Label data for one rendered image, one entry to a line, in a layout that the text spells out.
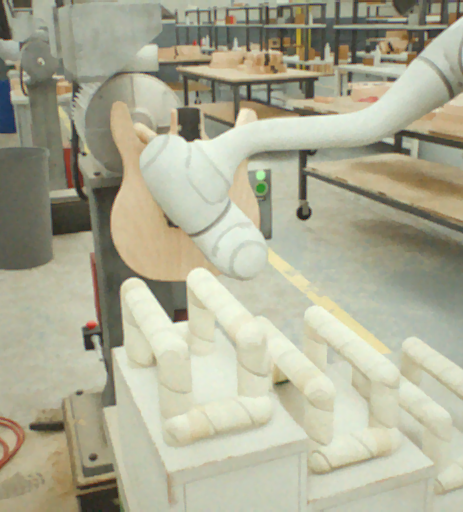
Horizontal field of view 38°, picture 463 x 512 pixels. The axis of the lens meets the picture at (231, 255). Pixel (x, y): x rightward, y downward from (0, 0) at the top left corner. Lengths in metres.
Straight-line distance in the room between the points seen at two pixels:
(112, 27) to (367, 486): 0.95
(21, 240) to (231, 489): 3.82
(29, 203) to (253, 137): 3.29
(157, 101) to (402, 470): 1.14
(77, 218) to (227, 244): 4.00
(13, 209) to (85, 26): 3.07
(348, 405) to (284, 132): 0.50
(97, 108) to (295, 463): 1.14
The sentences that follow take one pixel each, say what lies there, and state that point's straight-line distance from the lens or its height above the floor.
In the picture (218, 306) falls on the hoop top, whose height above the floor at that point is 1.21.
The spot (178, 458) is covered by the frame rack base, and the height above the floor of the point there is 1.10.
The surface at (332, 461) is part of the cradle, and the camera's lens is 0.76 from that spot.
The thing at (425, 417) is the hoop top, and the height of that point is 1.04.
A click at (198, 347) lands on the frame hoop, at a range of 0.84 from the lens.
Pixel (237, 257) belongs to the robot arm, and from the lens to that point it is 1.14.
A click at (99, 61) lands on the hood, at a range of 1.35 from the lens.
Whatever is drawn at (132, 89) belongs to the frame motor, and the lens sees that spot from 1.66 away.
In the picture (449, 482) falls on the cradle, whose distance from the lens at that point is 0.88.
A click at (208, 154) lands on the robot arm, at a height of 1.28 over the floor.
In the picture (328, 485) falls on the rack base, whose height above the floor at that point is 1.02.
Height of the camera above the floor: 1.50
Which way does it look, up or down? 20 degrees down
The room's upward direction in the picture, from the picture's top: 2 degrees counter-clockwise
